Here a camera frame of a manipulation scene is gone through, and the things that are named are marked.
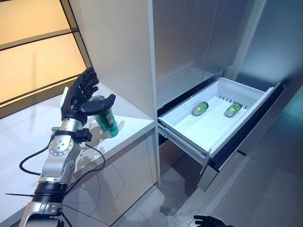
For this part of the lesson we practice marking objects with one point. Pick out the stainless steel fridge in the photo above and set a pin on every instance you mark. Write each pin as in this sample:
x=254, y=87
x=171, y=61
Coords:
x=184, y=42

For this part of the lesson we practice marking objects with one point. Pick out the dark green drink can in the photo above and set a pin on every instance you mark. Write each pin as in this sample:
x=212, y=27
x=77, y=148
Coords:
x=109, y=123

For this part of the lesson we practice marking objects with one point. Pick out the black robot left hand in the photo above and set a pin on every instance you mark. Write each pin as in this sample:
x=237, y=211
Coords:
x=75, y=101

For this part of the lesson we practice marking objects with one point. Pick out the amber glass panel dark frame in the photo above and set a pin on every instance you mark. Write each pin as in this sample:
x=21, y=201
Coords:
x=35, y=61

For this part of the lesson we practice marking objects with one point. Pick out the tall white cabinet panel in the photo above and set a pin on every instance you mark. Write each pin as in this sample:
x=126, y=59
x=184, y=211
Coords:
x=118, y=47

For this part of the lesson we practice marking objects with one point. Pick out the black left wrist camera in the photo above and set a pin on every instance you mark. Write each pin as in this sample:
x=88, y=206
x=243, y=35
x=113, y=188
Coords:
x=84, y=135

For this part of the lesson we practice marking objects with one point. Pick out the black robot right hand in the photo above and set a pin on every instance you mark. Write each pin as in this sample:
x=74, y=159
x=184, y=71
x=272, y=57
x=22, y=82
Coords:
x=210, y=221

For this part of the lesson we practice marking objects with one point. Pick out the black zip tie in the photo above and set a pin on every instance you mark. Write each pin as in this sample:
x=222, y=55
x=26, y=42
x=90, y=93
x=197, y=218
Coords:
x=21, y=195

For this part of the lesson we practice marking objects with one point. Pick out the white counter cabinet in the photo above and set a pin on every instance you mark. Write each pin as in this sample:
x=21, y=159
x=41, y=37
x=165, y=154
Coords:
x=130, y=123

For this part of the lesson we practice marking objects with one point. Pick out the fridge drawer with white bin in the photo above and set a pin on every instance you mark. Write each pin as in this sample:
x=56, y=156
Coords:
x=208, y=127

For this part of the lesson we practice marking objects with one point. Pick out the light green drink can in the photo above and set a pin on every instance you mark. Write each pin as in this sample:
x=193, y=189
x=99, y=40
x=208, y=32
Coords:
x=233, y=109
x=200, y=108

